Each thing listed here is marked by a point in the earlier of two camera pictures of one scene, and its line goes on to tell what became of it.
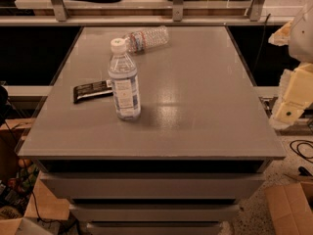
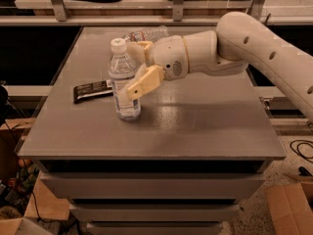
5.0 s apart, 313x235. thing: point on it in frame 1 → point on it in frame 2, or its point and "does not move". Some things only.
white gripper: [302, 38] → [167, 57]
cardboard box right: [291, 208] does not move
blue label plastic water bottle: [122, 73] does not move
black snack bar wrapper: [87, 91] does not move
